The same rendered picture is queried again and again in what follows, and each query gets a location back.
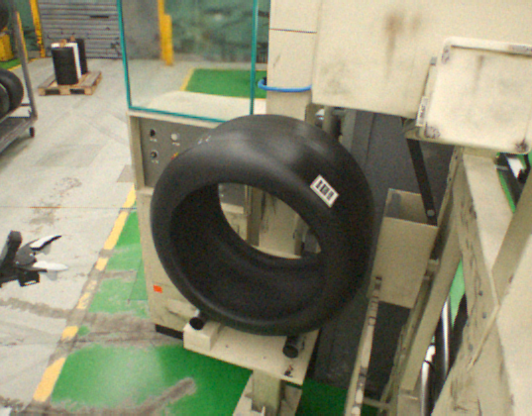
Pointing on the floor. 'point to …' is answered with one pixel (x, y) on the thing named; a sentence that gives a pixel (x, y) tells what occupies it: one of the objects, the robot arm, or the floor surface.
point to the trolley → (0, 104)
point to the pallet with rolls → (70, 69)
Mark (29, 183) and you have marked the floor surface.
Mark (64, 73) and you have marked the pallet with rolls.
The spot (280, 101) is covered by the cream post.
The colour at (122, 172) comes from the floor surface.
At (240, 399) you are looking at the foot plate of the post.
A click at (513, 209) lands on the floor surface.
